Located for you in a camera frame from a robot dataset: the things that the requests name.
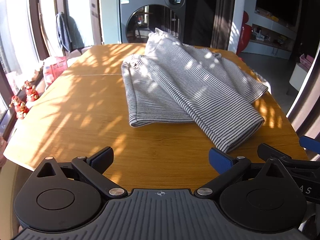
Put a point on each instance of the black television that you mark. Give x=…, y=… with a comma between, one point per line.
x=280, y=0

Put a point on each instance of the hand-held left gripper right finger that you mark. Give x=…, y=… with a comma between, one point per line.
x=221, y=158

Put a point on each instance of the white stool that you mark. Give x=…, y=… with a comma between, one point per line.
x=298, y=77

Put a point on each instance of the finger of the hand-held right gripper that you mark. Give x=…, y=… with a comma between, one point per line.
x=311, y=143
x=277, y=153

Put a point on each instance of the brown door frame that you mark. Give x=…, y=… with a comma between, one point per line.
x=308, y=100

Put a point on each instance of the red doll figurine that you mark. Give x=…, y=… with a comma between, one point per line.
x=19, y=108
x=30, y=92

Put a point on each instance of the dark window frame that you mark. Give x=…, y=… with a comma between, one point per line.
x=35, y=17

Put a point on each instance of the hanging blue towel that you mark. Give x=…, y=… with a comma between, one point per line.
x=62, y=32

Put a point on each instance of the pink plastic packet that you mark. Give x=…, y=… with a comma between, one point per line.
x=53, y=68

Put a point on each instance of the dark brown curtain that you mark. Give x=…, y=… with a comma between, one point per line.
x=222, y=12

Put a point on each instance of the pink box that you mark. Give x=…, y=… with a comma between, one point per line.
x=306, y=61

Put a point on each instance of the grey striped garment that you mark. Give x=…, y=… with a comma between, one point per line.
x=175, y=87

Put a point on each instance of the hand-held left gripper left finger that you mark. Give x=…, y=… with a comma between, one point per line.
x=103, y=156

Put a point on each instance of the white television cabinet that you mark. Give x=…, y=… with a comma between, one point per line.
x=265, y=47

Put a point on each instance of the beige slippers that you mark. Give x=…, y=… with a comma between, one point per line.
x=35, y=73

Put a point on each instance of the red ornament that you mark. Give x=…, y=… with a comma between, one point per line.
x=246, y=33

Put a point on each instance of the grey front-load washing machine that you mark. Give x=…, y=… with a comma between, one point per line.
x=130, y=12

